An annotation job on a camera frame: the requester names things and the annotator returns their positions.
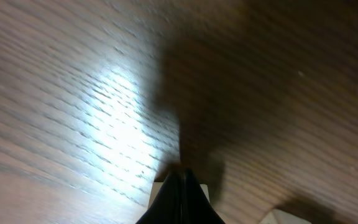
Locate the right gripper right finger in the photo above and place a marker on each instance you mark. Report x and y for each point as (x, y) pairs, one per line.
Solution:
(196, 208)

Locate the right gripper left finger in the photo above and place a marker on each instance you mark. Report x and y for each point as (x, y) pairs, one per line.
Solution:
(165, 202)

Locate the green number 7 block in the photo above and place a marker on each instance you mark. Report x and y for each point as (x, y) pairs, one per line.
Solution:
(277, 216)

